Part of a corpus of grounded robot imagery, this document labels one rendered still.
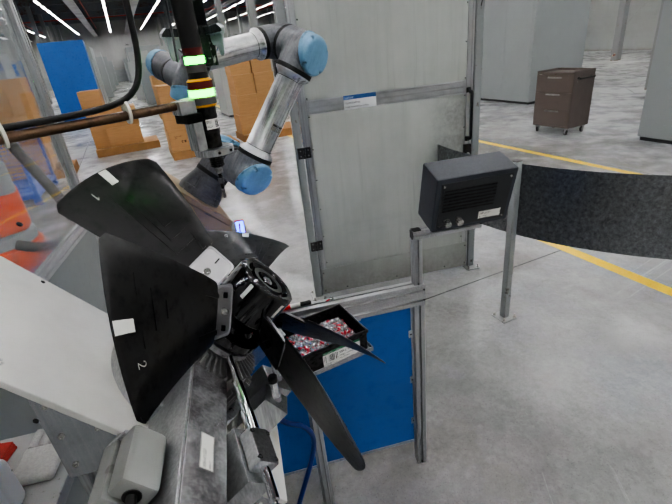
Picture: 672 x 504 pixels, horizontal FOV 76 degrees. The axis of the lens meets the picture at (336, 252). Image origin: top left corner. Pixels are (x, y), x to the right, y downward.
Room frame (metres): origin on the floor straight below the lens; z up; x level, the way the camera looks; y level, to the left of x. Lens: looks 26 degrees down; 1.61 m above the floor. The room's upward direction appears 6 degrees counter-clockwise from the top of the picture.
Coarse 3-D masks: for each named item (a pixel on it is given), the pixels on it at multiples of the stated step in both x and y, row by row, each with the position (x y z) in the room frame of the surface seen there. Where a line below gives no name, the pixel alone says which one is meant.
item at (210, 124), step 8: (200, 112) 0.79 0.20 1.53; (208, 112) 0.79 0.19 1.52; (216, 112) 0.80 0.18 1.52; (208, 120) 0.78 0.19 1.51; (216, 120) 0.79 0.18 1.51; (208, 128) 0.78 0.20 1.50; (216, 128) 0.79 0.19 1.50; (208, 136) 0.79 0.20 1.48; (216, 136) 0.79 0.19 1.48; (208, 144) 0.79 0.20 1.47; (216, 144) 0.79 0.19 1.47; (216, 160) 0.79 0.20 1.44
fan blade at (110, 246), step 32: (128, 256) 0.49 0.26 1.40; (160, 256) 0.54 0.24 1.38; (128, 288) 0.46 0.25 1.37; (160, 288) 0.50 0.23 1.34; (192, 288) 0.56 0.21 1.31; (160, 320) 0.47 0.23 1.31; (192, 320) 0.53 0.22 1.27; (128, 352) 0.41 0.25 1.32; (160, 352) 0.45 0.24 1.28; (192, 352) 0.51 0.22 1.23; (128, 384) 0.38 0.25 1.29; (160, 384) 0.43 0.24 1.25
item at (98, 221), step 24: (120, 168) 0.81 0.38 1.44; (144, 168) 0.84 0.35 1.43; (72, 192) 0.72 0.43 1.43; (120, 192) 0.76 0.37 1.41; (144, 192) 0.79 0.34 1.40; (168, 192) 0.82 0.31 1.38; (72, 216) 0.69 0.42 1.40; (96, 216) 0.71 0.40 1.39; (120, 216) 0.73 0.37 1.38; (144, 216) 0.75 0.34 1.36; (168, 216) 0.77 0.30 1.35; (192, 216) 0.79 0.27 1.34; (144, 240) 0.72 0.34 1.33; (168, 240) 0.73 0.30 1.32; (192, 240) 0.75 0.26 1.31
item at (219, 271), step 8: (208, 248) 0.76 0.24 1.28; (200, 256) 0.74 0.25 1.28; (208, 256) 0.75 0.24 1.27; (216, 256) 0.75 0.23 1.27; (192, 264) 0.72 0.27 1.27; (200, 264) 0.73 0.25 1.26; (208, 264) 0.74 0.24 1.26; (216, 264) 0.74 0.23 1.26; (224, 264) 0.75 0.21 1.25; (232, 264) 0.75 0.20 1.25; (200, 272) 0.72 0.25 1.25; (216, 272) 0.73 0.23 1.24; (224, 272) 0.74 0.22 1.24; (216, 280) 0.72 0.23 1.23
